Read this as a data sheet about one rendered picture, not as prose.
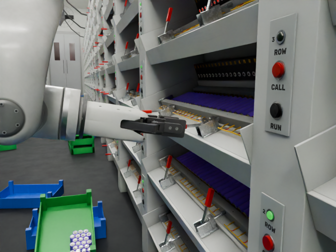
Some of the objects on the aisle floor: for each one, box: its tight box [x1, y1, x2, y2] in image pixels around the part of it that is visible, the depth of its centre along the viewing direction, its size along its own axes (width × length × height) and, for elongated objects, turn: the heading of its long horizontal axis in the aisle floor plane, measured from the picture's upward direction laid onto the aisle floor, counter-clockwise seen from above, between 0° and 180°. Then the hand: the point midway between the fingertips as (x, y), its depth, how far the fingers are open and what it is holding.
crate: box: [0, 180, 64, 209], centre depth 157 cm, size 30×20×8 cm
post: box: [139, 0, 204, 252], centre depth 96 cm, size 20×9×178 cm
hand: (170, 126), depth 52 cm, fingers open, 3 cm apart
